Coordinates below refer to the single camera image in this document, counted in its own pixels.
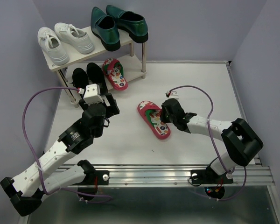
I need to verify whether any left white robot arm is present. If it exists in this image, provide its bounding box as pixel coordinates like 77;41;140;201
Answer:
0;93;119;217

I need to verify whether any black lace shoe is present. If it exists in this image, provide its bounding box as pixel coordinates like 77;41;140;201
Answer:
72;68;89;90
86;63;108;96

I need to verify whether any white sneaker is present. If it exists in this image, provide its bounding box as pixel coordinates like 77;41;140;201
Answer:
37;27;70;65
54;22;94;54

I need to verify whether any white two-tier shoe shelf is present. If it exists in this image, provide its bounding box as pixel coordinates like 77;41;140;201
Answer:
41;25;147;108

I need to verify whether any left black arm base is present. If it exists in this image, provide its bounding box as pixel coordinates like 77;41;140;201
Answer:
73;160;110;203

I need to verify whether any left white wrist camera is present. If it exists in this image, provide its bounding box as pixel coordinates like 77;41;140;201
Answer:
83;84;103;105

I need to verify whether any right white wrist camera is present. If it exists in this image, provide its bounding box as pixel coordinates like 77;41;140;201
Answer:
166;91;179;100

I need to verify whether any right white sneaker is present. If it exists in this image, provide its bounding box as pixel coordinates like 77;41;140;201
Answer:
54;22;94;54

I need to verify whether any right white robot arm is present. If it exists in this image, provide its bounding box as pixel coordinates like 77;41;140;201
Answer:
161;98;264;182

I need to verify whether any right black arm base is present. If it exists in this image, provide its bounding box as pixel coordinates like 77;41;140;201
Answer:
188;169;233;199

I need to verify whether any green loafer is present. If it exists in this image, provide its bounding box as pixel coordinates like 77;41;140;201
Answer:
106;5;148;43
91;7;121;52

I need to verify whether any left white sneaker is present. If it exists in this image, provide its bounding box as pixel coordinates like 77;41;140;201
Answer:
37;27;70;65

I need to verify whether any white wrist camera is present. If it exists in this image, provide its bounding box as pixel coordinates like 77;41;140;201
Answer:
83;84;103;105
166;91;179;100

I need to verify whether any aluminium mounting rail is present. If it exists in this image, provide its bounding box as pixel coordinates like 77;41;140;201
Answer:
93;164;275;188

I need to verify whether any pink patterned sandal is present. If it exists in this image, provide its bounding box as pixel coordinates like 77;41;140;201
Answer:
102;58;128;91
137;101;171;140

